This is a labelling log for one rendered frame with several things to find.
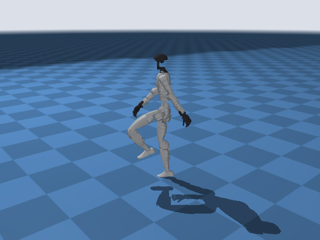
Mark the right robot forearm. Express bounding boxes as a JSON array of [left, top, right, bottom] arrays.
[[140, 91, 154, 107]]

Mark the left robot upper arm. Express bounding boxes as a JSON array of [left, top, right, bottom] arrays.
[[159, 74, 174, 101]]

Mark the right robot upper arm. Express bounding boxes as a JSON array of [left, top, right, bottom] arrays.
[[151, 85, 158, 95]]

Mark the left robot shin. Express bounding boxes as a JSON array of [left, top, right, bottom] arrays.
[[126, 130, 150, 152]]

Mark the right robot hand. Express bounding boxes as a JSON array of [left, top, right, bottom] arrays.
[[132, 101, 144, 118]]

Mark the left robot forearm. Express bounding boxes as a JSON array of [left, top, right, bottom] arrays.
[[169, 93, 185, 114]]

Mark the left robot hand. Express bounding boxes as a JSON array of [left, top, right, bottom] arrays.
[[178, 111, 192, 127]]

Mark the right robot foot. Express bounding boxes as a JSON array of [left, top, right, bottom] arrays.
[[157, 170, 174, 178]]

